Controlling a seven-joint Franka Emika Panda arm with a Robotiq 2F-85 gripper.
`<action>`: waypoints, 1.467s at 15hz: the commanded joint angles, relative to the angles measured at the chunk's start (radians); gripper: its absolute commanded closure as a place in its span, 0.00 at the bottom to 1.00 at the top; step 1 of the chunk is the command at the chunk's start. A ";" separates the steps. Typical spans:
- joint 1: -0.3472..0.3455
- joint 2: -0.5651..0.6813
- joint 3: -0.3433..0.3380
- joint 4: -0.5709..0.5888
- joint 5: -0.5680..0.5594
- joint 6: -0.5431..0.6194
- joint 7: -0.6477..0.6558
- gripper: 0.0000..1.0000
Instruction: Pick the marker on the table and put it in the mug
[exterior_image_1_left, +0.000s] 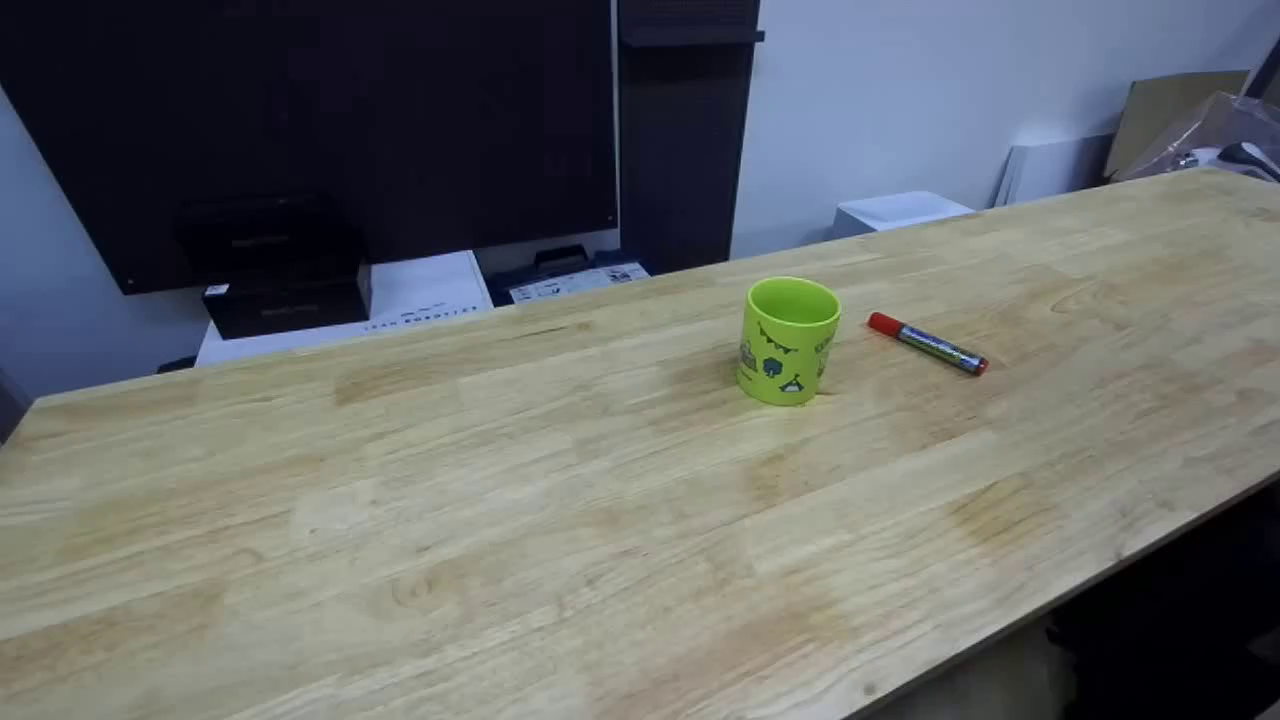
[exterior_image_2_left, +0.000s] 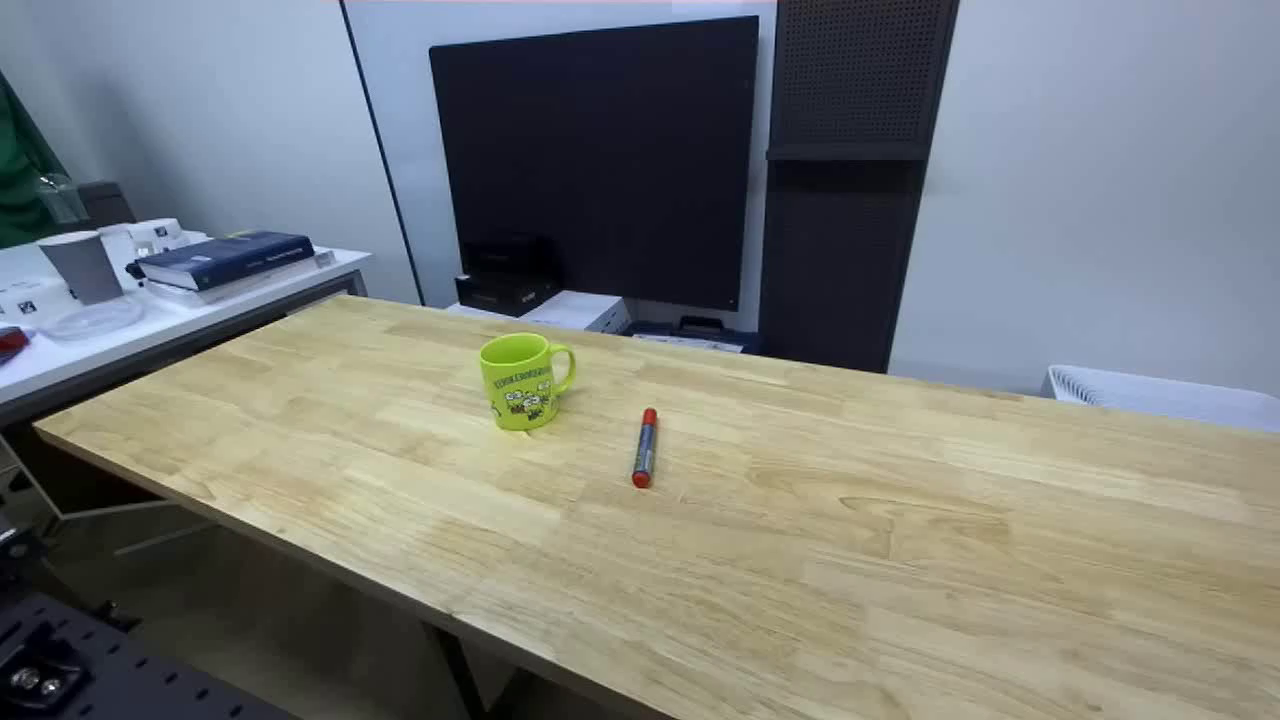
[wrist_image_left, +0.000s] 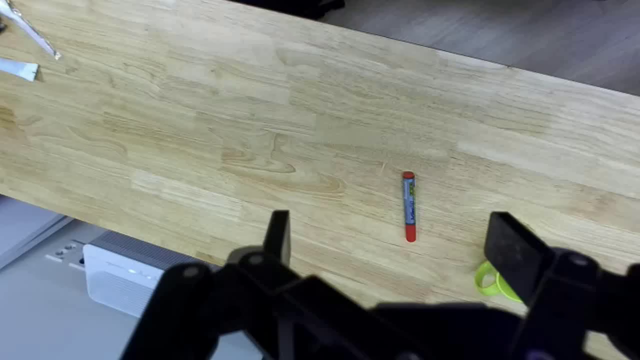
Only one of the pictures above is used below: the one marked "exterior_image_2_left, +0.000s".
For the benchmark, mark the white bin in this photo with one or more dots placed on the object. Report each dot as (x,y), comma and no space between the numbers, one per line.
(1160,398)

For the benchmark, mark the white flat box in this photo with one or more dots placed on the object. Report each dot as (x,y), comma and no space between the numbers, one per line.
(577,311)

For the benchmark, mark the green mug with print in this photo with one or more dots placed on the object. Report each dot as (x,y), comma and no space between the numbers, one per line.
(512,387)

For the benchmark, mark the dark brown cabinet panel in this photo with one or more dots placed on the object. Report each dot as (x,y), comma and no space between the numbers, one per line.
(842,185)

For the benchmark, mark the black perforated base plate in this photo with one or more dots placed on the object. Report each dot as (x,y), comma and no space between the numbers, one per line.
(107,674)

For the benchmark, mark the marker with red cap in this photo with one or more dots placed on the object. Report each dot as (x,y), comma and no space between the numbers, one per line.
(645,446)

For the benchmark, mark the dark tray with white label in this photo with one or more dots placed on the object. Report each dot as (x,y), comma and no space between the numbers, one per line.
(686,330)

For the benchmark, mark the grey card stand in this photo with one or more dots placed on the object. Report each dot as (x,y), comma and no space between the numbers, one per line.
(81,266)

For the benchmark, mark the dark blue book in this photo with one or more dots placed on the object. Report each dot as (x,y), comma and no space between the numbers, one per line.
(224,259)

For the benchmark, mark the black box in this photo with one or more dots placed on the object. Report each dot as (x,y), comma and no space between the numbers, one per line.
(505,280)

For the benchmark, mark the clear plastic dish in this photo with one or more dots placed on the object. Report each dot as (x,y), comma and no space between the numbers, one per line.
(98,316)

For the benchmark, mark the white side table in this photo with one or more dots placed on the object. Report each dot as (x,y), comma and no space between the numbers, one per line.
(145,324)

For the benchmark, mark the green object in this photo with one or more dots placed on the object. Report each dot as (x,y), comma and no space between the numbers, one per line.
(21,180)

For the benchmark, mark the large black screen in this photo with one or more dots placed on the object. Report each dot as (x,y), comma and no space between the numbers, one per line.
(600,162)

